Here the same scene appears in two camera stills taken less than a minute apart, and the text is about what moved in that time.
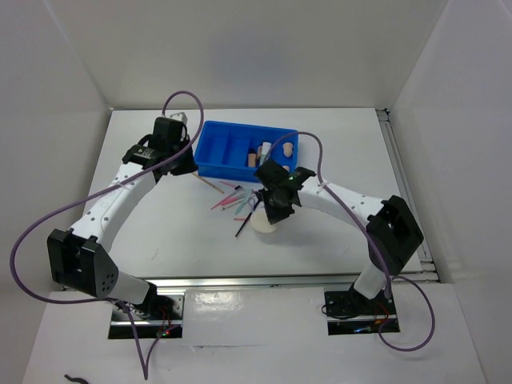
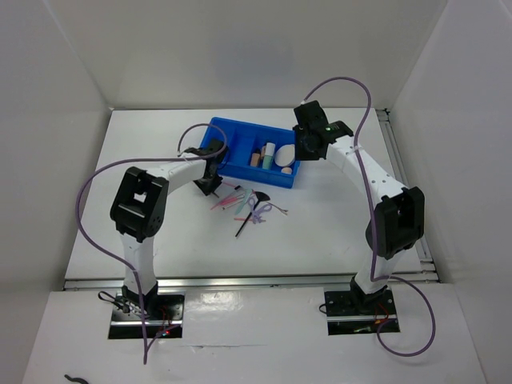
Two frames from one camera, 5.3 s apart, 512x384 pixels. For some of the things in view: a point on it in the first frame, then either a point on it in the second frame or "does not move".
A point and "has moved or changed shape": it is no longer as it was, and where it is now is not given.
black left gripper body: x=183 y=164 to x=208 y=183
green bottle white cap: x=265 y=150 has moved or changed shape
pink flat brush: x=230 y=200 does not move
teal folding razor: x=244 y=201 does not move
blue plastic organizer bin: x=236 y=152 does not move
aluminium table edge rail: x=284 y=281 does not move
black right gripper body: x=275 y=208 to x=302 y=150
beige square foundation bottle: x=252 y=158 has moved or changed shape
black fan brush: x=259 y=195 does not move
